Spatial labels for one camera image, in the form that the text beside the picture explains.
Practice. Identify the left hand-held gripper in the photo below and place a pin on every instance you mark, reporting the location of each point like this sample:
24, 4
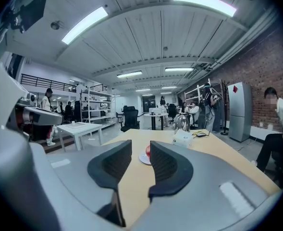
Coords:
17, 102

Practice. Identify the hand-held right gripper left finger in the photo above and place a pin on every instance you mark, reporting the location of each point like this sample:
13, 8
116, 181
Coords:
88, 177

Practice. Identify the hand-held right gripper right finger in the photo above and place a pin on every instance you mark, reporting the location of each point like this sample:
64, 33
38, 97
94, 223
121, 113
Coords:
203, 189

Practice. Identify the white plate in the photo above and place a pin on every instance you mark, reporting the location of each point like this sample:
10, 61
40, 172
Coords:
143, 159

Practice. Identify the red apple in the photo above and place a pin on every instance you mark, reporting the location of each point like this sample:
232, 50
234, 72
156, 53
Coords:
148, 150

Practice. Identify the white flat tray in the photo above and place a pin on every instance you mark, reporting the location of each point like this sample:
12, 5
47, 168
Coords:
76, 126

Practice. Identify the black mezzanine railing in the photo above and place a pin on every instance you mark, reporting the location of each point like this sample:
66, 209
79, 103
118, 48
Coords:
45, 80

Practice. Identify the white rectangular table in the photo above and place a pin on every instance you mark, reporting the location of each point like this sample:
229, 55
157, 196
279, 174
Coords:
83, 128

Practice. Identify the light wooden table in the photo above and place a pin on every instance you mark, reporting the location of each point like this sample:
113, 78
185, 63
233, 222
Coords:
215, 150

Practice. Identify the person's grey shirt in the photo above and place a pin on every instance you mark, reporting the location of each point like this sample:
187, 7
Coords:
2, 93

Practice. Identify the white tissue box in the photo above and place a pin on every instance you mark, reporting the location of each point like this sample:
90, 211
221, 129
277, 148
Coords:
182, 139

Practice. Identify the small black device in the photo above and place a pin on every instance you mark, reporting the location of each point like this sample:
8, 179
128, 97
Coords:
200, 135

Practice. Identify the white metal shelf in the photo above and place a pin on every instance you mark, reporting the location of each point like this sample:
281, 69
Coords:
98, 92
191, 92

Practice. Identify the glass kettle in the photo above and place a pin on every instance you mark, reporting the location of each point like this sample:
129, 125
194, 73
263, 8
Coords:
182, 124

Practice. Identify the hanging grey garment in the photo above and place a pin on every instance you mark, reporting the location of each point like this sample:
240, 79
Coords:
218, 117

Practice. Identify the black coat rack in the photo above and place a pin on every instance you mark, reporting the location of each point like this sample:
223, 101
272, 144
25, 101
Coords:
225, 109

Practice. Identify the grey refrigerator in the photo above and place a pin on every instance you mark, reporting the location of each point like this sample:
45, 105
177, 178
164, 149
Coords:
239, 109

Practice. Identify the round white table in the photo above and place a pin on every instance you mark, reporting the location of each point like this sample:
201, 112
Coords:
155, 114

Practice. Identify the long ceiling light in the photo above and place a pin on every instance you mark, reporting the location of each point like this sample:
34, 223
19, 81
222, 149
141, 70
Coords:
179, 69
129, 74
203, 0
83, 25

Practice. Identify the black head camera rig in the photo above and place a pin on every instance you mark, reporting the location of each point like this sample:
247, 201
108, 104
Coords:
33, 11

